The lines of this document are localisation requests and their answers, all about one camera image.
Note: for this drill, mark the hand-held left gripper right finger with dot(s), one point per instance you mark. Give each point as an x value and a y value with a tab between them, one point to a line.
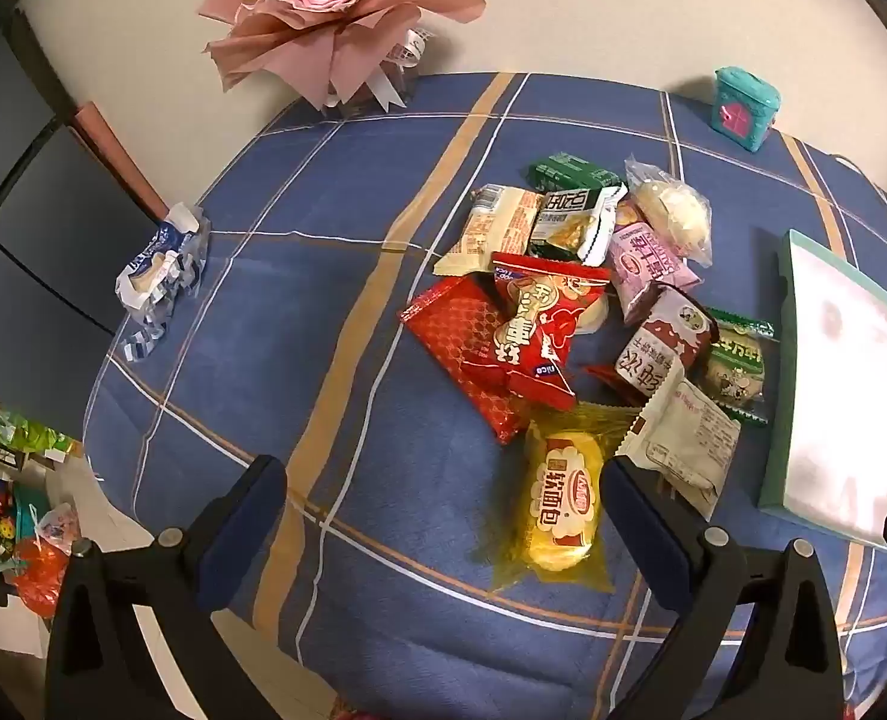
645	532

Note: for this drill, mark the green white cracker packet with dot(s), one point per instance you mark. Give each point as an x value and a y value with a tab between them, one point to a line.
574	221

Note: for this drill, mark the green clear pastry packet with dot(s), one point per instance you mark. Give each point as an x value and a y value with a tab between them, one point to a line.
739	382

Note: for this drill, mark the round pale pastry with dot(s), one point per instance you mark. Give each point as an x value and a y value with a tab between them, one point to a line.
597	313

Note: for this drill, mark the blue white snack wrapper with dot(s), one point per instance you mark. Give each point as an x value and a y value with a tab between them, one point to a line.
158	255

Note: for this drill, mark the blue plaid tablecloth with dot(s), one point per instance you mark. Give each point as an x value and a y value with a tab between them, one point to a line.
338	165

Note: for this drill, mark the pink snack packet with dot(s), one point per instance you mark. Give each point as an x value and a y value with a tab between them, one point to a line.
645	266

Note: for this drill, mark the orange plastic bag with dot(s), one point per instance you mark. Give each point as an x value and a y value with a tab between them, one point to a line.
38	574

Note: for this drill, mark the yellow bread packet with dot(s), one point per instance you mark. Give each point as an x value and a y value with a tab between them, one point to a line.
563	502

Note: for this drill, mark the red patterned snack packet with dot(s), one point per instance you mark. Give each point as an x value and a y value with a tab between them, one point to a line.
458	337

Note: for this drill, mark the brown white snack packet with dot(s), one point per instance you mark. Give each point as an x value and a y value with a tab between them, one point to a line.
660	349

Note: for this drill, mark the green packets pile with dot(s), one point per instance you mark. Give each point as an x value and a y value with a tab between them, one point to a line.
27	439

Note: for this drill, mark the beige cracker packet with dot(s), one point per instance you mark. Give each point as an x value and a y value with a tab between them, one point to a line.
496	229

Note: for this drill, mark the white plastic bag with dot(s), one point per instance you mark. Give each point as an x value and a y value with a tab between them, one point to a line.
57	523

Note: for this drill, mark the green snack packet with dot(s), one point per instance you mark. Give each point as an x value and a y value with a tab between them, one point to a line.
567	171

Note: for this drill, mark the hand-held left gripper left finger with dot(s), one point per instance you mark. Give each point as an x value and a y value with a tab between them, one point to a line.
241	532

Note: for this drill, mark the pink flower bouquet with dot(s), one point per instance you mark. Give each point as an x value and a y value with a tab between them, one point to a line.
338	22

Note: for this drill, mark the pink board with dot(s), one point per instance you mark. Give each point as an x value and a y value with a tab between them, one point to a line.
113	154

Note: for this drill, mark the teal toy house box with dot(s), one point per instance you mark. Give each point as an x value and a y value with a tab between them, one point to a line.
743	105

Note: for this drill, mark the red peanut snack packet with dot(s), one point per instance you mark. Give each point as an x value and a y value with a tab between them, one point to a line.
537	330

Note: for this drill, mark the clear wrapped white pastry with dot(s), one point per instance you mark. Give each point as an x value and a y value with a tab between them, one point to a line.
672	210

